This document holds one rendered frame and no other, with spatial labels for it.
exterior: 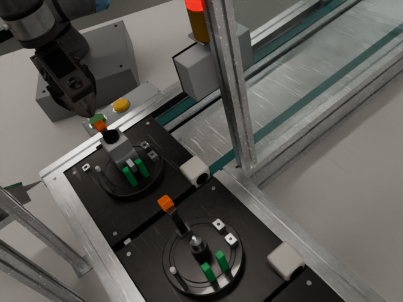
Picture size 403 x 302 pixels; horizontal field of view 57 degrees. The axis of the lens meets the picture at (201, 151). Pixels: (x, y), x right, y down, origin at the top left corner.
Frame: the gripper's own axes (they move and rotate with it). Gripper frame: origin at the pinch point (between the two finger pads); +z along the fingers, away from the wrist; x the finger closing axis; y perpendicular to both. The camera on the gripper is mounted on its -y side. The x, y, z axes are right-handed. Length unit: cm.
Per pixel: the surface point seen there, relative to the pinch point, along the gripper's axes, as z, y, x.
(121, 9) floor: 106, 235, -91
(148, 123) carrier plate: 9.4, -2.5, -10.0
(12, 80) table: 20, 66, 11
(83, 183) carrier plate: 9.6, -6.2, 9.7
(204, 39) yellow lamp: -20.0, -25.4, -17.0
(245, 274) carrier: 9.7, -44.5, -3.5
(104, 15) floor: 106, 241, -76
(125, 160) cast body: 1.8, -15.3, 0.4
